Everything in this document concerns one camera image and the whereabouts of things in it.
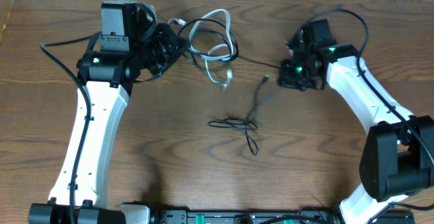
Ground white cable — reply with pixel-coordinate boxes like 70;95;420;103
167;8;235;92

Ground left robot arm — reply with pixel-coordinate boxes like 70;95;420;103
28;1;189;223

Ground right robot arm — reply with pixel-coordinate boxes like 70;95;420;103
277;19;433;223

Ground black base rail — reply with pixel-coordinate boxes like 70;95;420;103
149;206;416;224

